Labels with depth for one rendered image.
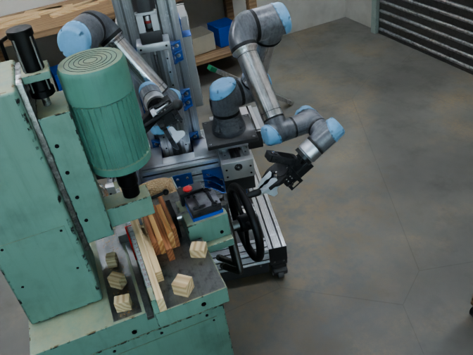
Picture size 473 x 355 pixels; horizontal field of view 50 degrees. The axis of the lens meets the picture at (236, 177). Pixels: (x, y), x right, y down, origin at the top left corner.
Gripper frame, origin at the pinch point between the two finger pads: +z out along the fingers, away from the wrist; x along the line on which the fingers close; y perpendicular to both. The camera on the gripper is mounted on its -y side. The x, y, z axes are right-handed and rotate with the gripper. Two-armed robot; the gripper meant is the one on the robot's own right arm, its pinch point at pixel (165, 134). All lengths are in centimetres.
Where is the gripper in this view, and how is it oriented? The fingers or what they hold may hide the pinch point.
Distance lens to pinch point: 162.7
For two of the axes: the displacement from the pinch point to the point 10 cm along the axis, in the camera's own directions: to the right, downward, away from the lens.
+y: 8.5, -5.3, 0.4
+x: 3.9, 6.8, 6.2
